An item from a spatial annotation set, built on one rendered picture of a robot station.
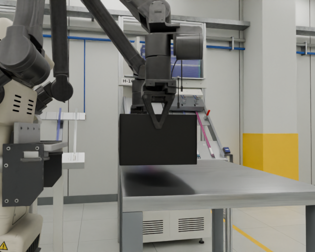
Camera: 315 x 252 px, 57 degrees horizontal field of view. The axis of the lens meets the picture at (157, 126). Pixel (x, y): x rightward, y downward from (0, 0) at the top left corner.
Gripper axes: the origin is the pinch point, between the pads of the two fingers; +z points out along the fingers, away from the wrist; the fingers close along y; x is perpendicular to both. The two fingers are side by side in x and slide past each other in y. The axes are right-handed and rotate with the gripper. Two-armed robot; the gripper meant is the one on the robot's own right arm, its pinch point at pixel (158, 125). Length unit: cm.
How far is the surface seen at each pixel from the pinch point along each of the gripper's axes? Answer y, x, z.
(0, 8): 175, 99, -95
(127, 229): -6.6, 7.0, 20.4
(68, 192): 323, 71, 78
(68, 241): 192, 50, 93
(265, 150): 288, -180, 25
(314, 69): 350, -295, -96
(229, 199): -6.6, -13.7, 15.2
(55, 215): 136, 49, 56
